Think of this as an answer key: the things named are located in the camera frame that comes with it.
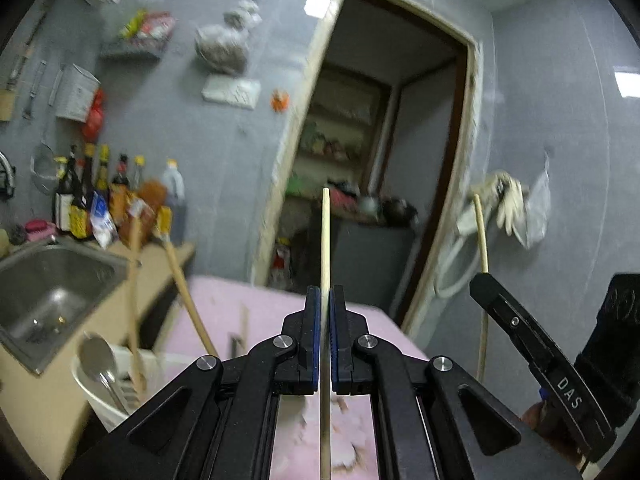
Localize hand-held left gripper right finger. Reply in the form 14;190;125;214
330;285;585;480

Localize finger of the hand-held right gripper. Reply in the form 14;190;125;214
469;272;566;376

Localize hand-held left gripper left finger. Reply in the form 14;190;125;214
60;285;322;480

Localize wooden spatula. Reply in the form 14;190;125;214
156;206;221;361

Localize white utensil holder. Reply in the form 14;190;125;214
70;344;198;433

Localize person's right hand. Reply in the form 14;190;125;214
521;401;583;456

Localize pink floral tablecloth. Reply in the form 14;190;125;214
162;275;431;480

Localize red white bottles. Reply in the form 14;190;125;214
272;240;293;286

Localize black cabinet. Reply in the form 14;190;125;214
295;210;421;311

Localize clear plastic bag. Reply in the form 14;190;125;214
520;157;551;251

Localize black wok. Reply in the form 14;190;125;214
382;199;420;226

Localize red cloth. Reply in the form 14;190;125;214
327;182;361;208

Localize beige kitchen counter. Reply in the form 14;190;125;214
0;240;196;480

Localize dark oil jug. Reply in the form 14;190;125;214
160;159;188;251

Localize wooden shelf unit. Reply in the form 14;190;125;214
295;67;391;161

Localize orange snack packets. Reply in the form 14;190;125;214
135;180;168;248

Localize blue white packet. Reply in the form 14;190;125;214
90;192;118;250

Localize stainless steel sink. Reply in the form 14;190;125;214
0;242;143;376

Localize hanging grey plastic bags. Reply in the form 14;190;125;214
194;0;263;75

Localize red plastic bag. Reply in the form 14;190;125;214
81;89;108;143

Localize hanging metal strainer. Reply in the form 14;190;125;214
30;142;61;196

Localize metal faucet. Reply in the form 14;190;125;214
0;150;18;201

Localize colourful packets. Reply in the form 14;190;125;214
117;10;178;41

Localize hanging metal utensil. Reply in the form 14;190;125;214
22;60;48;121

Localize white hose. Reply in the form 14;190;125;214
434;200;481;301

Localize wooden door frame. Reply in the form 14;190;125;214
252;0;483;333

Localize grey wall shelf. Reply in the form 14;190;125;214
97;40;166;61

